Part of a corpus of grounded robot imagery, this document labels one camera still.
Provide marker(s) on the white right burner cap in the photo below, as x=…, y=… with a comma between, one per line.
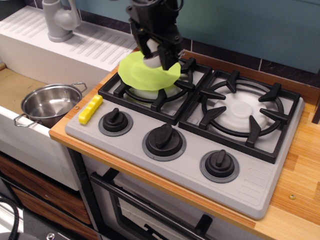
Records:
x=239, y=108

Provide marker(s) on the black middle stove knob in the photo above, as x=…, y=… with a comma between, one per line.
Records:
x=164, y=143

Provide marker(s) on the white brown toy mushroom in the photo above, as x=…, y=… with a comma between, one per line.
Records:
x=152, y=59

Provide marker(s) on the black right stove knob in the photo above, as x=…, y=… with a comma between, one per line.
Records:
x=219, y=166

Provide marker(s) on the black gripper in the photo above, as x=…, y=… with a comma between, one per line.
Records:
x=157, y=20

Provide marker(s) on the white toy sink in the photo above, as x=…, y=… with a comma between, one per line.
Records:
x=28, y=60

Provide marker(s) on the black burner grate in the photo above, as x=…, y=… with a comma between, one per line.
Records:
x=168, y=110
x=282, y=107

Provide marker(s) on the yellow toy fry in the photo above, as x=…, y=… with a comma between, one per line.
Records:
x=85, y=115

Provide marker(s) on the black left burner grate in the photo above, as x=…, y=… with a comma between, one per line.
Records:
x=168, y=110

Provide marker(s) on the black left stove knob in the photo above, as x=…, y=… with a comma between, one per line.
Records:
x=115, y=123

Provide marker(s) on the wooden drawer front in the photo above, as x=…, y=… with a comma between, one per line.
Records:
x=61, y=196

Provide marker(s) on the grey toy faucet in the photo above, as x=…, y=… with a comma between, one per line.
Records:
x=60, y=22

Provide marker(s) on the white burner cap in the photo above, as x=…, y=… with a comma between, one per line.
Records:
x=239, y=108
x=170, y=91

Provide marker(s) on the lime green plastic plate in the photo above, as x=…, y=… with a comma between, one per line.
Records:
x=135, y=73

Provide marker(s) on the white left burner cap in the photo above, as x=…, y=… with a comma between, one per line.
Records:
x=170, y=91

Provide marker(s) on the grey toy stove top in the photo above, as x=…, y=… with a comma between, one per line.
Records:
x=250, y=193

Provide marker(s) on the stainless steel pot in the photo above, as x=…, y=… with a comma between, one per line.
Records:
x=48, y=104

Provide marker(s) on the toy oven door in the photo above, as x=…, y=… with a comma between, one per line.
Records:
x=138, y=211

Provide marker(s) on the black right burner grate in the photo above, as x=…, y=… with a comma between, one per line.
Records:
x=282, y=107

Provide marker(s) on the black stove knob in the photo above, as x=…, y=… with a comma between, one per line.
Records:
x=164, y=143
x=115, y=123
x=219, y=166

